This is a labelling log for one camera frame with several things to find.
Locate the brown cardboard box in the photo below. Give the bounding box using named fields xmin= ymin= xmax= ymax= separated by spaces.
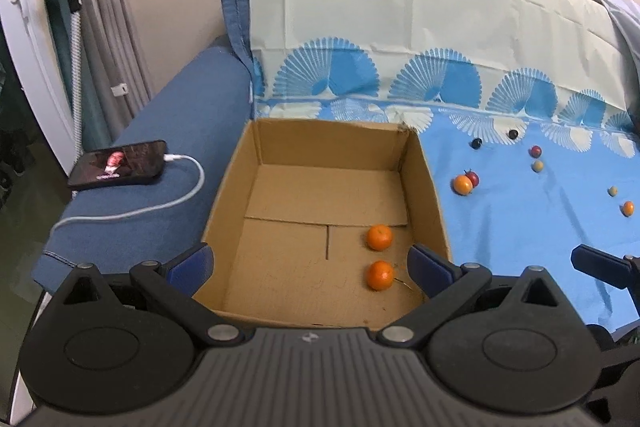
xmin=192 ymin=118 xmax=453 ymax=329

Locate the light grey garment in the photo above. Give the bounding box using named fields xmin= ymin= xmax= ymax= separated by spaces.
xmin=582 ymin=0 xmax=640 ymax=128

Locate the black smartphone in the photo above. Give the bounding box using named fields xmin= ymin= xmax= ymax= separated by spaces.
xmin=68 ymin=140 xmax=168 ymax=192

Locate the blue fan-print cloth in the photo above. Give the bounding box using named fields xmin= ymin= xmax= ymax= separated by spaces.
xmin=247 ymin=0 xmax=640 ymax=333

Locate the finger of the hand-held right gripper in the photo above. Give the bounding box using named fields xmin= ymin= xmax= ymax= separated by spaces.
xmin=571 ymin=244 xmax=640 ymax=290

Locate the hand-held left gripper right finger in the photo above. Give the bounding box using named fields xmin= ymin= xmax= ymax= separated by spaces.
xmin=376 ymin=243 xmax=575 ymax=349

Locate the white charging cable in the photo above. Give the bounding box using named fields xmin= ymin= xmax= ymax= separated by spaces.
xmin=42 ymin=153 xmax=206 ymax=258

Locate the grey curtain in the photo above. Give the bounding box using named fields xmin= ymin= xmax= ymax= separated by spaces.
xmin=65 ymin=0 xmax=153 ymax=152

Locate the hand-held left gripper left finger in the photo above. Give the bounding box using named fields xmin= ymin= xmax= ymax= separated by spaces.
xmin=50 ymin=243 xmax=247 ymax=349

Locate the blue fabric sheet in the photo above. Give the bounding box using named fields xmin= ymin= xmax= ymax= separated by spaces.
xmin=218 ymin=0 xmax=257 ymax=75

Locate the white plastic rack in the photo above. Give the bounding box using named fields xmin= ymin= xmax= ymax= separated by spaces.
xmin=0 ymin=0 xmax=146 ymax=178

